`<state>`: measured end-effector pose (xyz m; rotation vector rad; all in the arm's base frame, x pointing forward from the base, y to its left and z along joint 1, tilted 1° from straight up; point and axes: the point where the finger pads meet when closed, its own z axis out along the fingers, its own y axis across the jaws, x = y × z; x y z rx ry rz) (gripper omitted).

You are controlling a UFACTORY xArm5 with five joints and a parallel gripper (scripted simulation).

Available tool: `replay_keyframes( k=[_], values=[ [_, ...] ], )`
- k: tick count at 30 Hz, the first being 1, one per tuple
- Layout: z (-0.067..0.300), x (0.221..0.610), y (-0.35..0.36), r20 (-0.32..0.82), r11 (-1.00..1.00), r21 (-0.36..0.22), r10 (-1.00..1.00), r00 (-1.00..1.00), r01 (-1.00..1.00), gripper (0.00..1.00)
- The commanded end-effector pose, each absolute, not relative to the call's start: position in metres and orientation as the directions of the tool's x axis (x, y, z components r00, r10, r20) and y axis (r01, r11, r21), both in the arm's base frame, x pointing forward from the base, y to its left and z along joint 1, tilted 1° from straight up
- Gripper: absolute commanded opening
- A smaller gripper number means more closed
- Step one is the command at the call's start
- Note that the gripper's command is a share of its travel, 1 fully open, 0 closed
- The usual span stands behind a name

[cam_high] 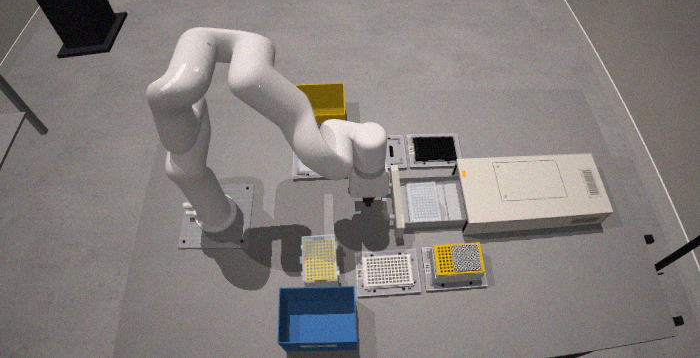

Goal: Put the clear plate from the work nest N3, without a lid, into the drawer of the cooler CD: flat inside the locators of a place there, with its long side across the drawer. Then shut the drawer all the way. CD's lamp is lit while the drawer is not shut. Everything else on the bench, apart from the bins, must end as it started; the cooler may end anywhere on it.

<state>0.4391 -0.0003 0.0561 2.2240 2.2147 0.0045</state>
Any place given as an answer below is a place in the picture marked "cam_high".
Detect blue open-top box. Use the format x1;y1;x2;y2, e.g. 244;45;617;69
277;286;357;351

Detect yellow open-top box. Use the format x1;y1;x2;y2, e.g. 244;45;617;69
295;83;345;129

